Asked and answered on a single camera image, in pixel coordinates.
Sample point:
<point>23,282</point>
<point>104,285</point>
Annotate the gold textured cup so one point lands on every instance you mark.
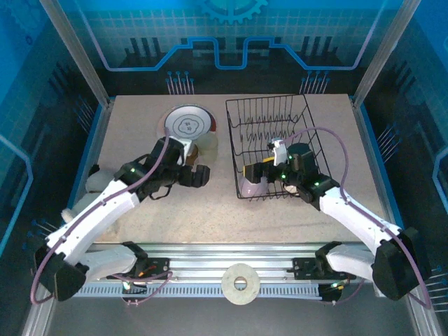
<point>193,154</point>

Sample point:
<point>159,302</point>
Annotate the white ribbed ceramic bowl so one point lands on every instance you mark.
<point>291,189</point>

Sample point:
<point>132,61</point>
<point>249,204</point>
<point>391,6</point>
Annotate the red grey white plate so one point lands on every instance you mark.
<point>214,125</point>

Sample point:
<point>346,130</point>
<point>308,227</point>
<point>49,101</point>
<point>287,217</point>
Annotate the white plate with green rim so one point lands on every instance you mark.
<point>189,120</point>

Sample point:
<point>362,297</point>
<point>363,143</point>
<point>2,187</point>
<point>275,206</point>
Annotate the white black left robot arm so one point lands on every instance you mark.
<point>105,210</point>

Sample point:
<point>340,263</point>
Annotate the white black plush toy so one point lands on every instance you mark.
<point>96,182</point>

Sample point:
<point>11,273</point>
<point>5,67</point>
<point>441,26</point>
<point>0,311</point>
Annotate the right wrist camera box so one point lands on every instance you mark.
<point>280,152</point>

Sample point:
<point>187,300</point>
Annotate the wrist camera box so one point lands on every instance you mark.
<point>280,152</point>
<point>185,148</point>

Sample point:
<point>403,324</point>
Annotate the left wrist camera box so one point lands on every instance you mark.
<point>185,148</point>

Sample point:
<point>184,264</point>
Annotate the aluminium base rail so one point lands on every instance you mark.
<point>231,255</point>

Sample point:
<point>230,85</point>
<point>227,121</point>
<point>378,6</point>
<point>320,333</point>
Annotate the aluminium frame post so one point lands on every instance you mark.
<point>75,52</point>
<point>385,52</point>

